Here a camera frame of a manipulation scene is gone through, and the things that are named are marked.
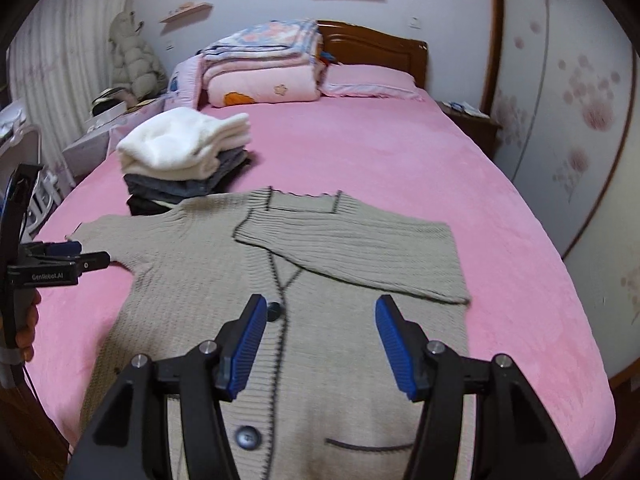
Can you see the grey folded garment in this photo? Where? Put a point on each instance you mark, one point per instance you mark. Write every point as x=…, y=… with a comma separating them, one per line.
x=160, y=186

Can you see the papers on nightstand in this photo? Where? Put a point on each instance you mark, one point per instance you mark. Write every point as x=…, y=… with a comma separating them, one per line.
x=462, y=108

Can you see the floral folded quilt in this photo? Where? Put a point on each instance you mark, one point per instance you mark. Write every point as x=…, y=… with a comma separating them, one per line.
x=265, y=40

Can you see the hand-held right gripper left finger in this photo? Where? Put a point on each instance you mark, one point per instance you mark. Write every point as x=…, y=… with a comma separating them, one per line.
x=247, y=350

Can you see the pink bed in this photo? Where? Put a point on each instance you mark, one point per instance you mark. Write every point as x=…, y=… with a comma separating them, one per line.
x=375, y=160

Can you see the purple folded quilt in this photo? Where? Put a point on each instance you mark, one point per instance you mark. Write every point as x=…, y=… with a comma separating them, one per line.
x=186, y=82

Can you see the wooden door frame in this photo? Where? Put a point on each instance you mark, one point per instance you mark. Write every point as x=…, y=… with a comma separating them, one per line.
x=492, y=35

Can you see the pink pillow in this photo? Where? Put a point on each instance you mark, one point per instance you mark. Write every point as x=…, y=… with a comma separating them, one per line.
x=370, y=82

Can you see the pink folded quilt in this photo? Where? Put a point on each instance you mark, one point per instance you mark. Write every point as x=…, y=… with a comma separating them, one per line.
x=260, y=85

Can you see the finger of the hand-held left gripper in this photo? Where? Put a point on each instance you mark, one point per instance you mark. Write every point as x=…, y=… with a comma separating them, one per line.
x=92, y=261
x=62, y=248

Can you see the white metal rack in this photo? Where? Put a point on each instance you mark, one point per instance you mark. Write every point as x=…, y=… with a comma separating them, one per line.
x=30, y=145

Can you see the wooden wall shelf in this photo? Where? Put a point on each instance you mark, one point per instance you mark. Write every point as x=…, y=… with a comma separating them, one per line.
x=186, y=11

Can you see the beige knitted cardigan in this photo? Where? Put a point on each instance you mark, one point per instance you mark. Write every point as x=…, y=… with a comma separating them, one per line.
x=200, y=260

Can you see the black and white hat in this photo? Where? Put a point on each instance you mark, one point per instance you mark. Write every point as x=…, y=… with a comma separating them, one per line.
x=107, y=102

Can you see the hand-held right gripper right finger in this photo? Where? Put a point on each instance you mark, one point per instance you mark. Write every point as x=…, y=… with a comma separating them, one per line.
x=395, y=345

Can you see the wooden nightstand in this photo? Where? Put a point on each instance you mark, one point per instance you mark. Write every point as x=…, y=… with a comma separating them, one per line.
x=475, y=127

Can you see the white box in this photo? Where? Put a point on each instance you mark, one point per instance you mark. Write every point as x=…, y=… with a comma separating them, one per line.
x=90, y=150

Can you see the wooden headboard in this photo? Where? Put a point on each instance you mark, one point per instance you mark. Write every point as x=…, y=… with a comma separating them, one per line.
x=380, y=50

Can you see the black folded garment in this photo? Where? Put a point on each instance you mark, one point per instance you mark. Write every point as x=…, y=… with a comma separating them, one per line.
x=140, y=206

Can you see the person's left hand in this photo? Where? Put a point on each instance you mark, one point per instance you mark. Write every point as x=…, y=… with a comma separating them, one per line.
x=29, y=330

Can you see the white curtain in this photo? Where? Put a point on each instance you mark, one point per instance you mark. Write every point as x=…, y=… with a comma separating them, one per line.
x=60, y=60

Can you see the colourful cloth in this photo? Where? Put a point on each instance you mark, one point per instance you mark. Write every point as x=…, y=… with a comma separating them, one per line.
x=330, y=58

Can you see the white folded garment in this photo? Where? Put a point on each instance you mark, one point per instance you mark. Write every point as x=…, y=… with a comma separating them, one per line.
x=175, y=140

